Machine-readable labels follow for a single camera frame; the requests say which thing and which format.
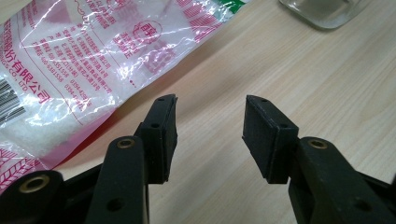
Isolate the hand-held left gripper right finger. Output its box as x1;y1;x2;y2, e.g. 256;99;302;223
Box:
242;94;396;224

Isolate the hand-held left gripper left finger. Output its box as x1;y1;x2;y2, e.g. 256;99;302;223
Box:
85;93;178;224

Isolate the pink and white plastic bag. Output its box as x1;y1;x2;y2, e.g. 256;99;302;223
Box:
0;0;253;195

